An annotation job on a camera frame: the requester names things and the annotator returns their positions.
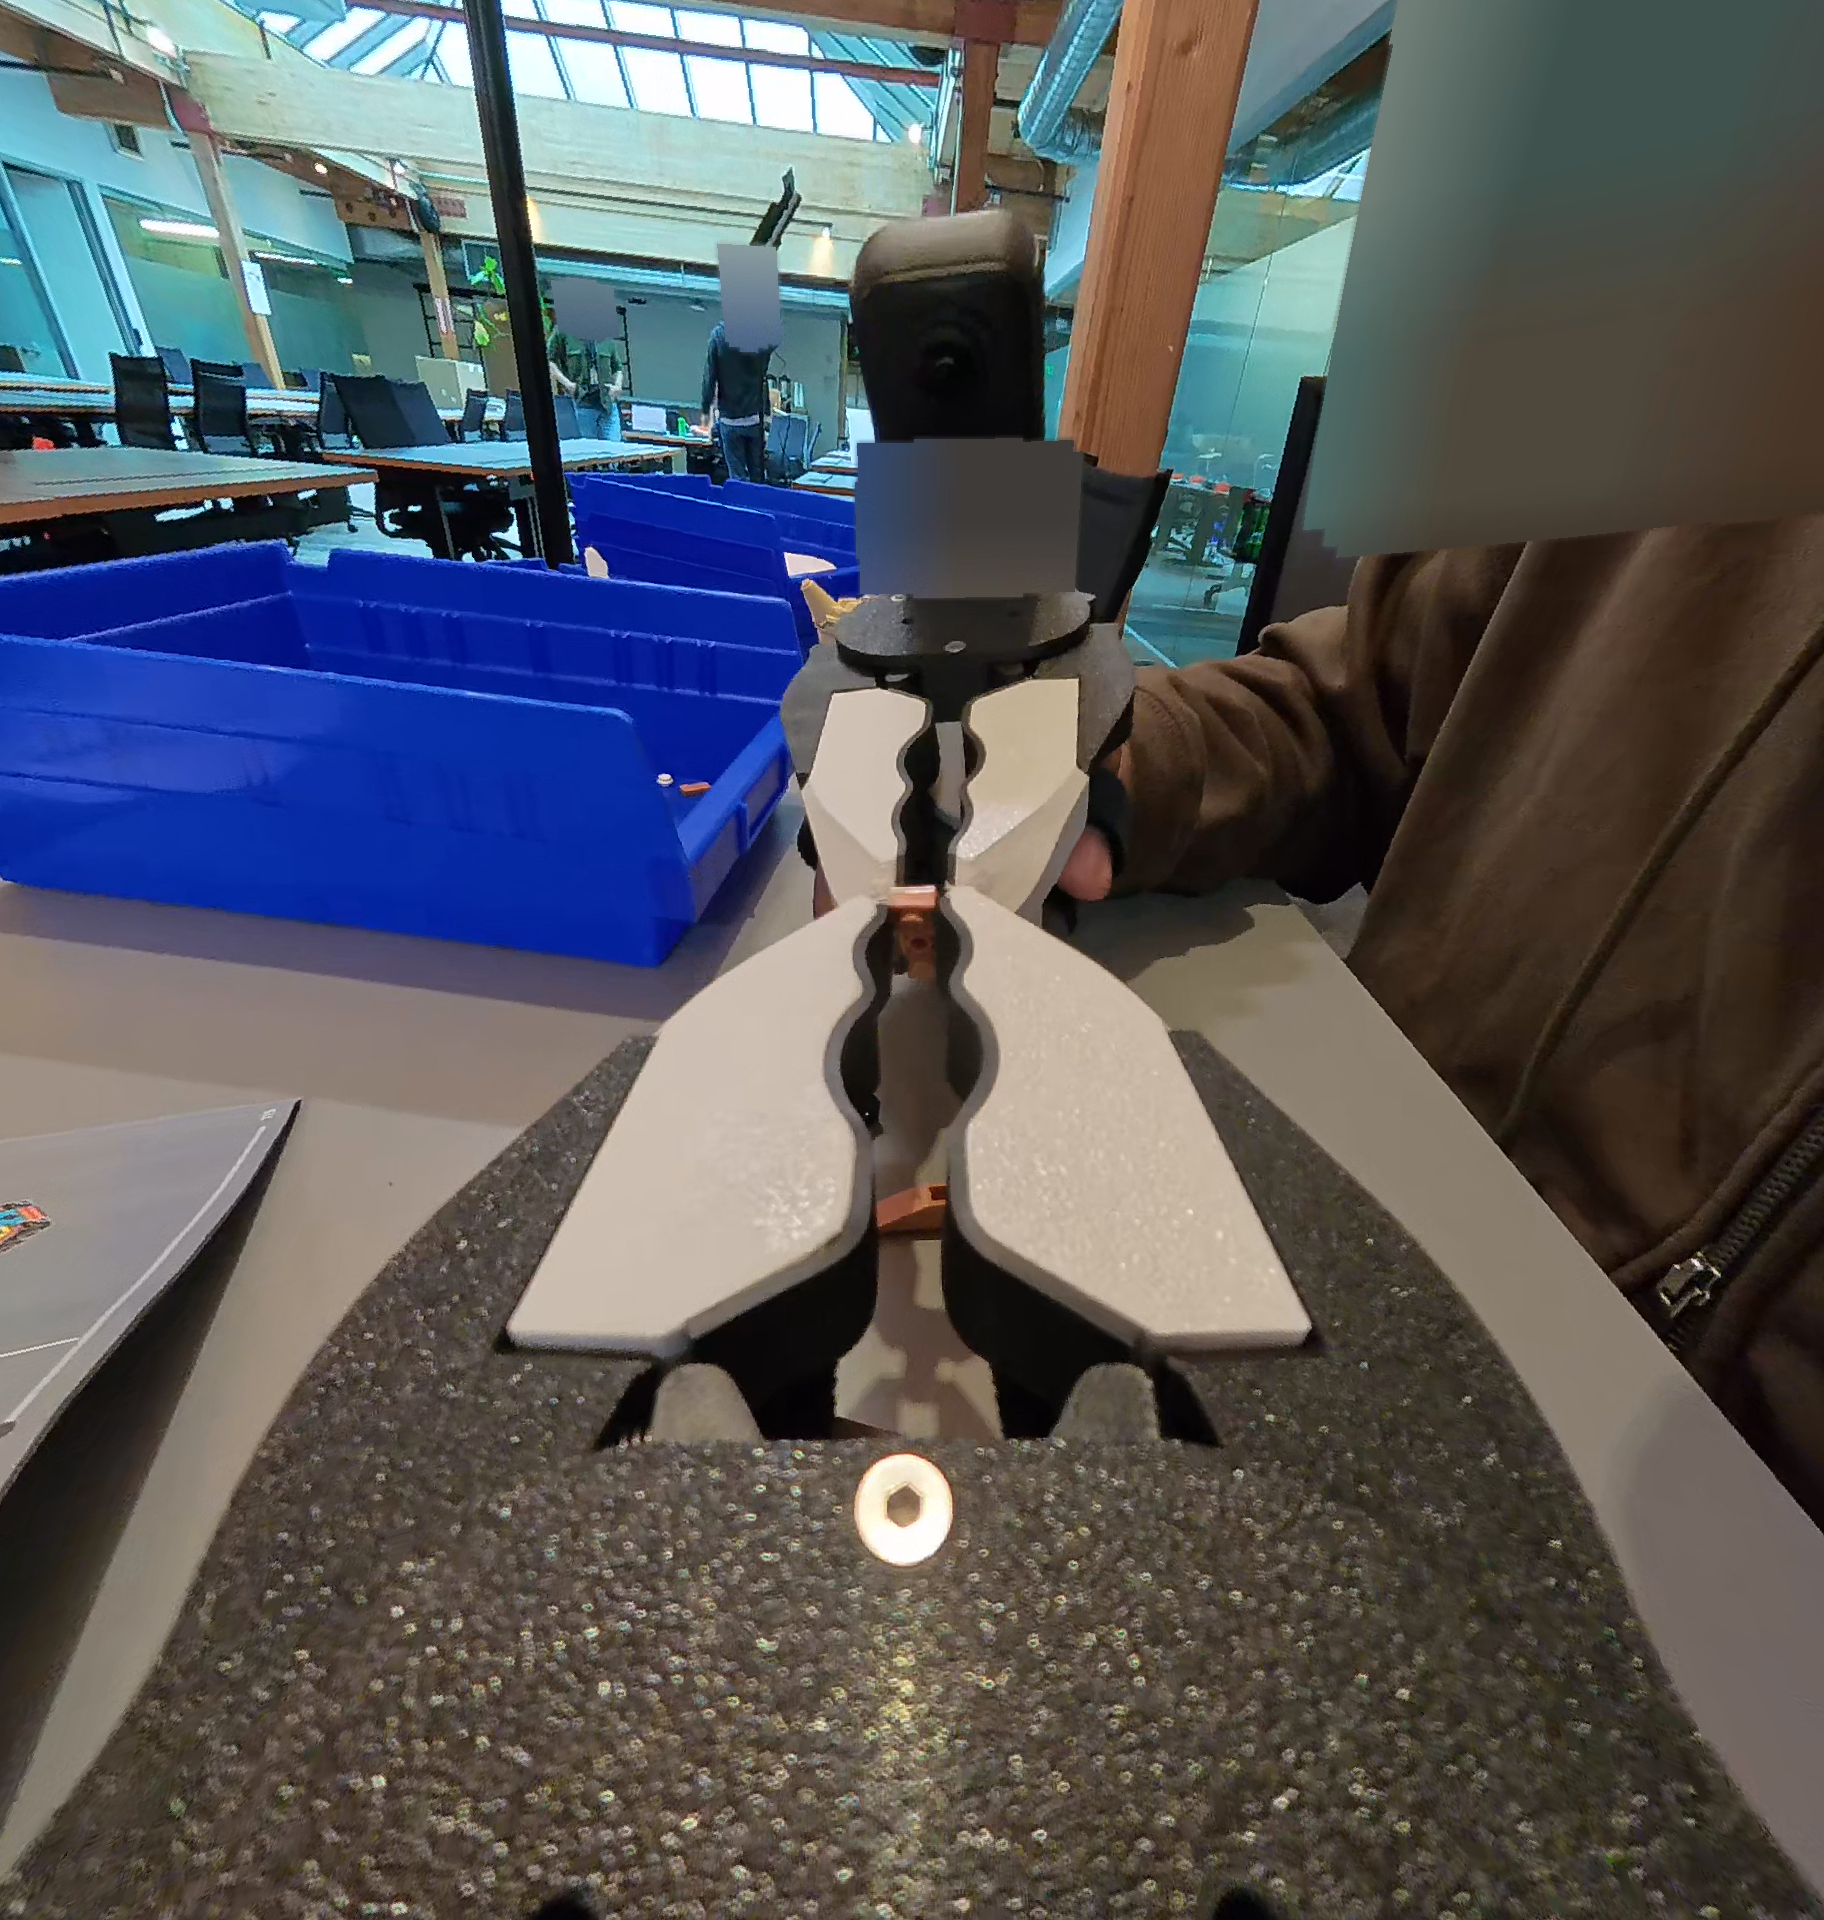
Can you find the person's right forearm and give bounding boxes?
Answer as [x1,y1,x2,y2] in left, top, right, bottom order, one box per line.
[1124,570,1468,905]

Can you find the wooden post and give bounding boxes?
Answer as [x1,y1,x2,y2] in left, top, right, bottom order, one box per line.
[1058,0,1263,482]

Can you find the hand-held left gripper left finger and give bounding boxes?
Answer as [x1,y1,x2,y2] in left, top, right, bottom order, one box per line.
[507,897,876,1352]

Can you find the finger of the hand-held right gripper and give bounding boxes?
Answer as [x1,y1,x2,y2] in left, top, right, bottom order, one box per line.
[802,687,937,908]
[940,677,1097,921]

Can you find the row of black office chairs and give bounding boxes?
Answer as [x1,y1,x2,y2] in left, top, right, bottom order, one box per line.
[0,336,553,570]

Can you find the black monitor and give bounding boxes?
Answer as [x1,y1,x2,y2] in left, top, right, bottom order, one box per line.
[1238,374,1331,668]

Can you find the person's right hand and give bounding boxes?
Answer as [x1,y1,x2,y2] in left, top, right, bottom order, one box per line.
[1054,747,1142,906]

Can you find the grey desk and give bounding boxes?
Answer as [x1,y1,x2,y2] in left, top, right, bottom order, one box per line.
[0,794,1824,1920]

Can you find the black pole stand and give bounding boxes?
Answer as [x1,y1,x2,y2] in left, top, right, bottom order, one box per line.
[462,0,581,570]

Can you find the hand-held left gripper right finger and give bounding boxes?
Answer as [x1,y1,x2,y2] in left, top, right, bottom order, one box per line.
[940,885,1316,1352]

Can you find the open instruction booklet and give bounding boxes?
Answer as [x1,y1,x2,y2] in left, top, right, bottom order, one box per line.
[0,1102,301,1577]

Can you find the silver spiral air duct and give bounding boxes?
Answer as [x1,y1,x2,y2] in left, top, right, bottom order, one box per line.
[1013,0,1122,158]

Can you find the dark wooden office table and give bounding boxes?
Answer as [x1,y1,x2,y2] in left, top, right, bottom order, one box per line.
[320,433,688,560]
[0,448,381,579]

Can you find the person's brown jacket torso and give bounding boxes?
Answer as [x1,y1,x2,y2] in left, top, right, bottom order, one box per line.
[1340,509,1824,1594]

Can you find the blue plastic bin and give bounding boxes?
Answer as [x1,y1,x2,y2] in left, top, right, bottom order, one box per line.
[0,540,806,968]
[569,471,863,608]

